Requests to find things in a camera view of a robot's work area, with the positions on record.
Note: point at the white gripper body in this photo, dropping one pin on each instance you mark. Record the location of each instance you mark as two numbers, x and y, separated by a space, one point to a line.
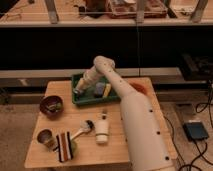
80 88

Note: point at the yellow blue towel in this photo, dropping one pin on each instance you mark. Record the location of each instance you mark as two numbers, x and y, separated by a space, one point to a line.
102 90

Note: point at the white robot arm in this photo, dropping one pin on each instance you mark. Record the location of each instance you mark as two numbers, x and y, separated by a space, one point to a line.
146 146

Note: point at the green plastic tray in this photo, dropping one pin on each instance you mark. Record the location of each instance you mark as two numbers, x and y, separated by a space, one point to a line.
88 98

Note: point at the dark red bowl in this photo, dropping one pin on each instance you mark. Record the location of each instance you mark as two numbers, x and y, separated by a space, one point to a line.
51 106

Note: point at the white dish brush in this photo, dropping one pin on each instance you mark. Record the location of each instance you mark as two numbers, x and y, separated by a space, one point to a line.
85 127

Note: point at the wooden table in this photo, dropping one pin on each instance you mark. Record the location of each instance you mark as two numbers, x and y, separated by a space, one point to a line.
113 155

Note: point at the striped cloth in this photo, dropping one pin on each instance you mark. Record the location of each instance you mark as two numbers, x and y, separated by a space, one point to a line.
65 151

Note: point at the small metal cup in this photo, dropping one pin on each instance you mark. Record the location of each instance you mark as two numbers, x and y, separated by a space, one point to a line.
45 137

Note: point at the wooden shelf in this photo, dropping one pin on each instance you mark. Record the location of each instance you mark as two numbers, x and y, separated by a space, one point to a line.
105 13

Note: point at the black equipment box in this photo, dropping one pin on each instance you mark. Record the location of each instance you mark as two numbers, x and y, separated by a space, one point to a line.
196 68

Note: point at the black foot pedal box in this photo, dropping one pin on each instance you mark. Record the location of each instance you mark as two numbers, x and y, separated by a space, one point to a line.
195 131

